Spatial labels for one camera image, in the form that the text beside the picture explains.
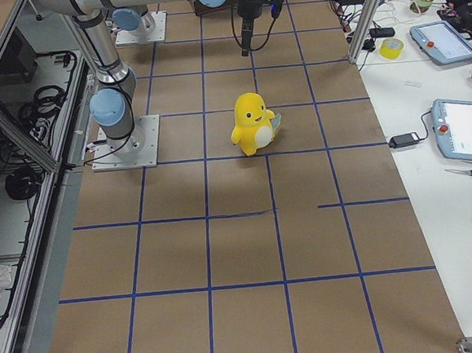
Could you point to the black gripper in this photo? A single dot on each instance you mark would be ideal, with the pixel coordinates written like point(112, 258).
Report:
point(246, 9)

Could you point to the lower teach pendant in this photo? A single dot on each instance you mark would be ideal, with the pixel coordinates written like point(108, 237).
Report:
point(453, 128)

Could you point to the aluminium frame post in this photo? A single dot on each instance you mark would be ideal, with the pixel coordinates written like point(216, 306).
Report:
point(363, 25)

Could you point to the black small device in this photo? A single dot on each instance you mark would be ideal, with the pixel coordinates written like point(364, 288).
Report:
point(386, 32)

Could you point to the brown paper table mat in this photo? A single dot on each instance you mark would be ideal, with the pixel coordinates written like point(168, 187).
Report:
point(309, 246)

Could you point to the teach pendant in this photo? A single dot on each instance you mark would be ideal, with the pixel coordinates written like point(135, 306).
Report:
point(441, 42)
point(453, 128)

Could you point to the black power adapter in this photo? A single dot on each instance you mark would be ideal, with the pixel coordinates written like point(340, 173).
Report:
point(404, 140)

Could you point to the yellow plush toy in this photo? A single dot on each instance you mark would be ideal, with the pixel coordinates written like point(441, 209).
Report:
point(255, 125)

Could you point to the yellow tape roll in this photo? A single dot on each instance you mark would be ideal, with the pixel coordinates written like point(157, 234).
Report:
point(391, 48)

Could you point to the upper teach pendant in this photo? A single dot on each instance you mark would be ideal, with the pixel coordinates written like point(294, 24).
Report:
point(441, 42)

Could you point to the aluminium frame left rail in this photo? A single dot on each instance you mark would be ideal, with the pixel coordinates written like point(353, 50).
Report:
point(42, 78)

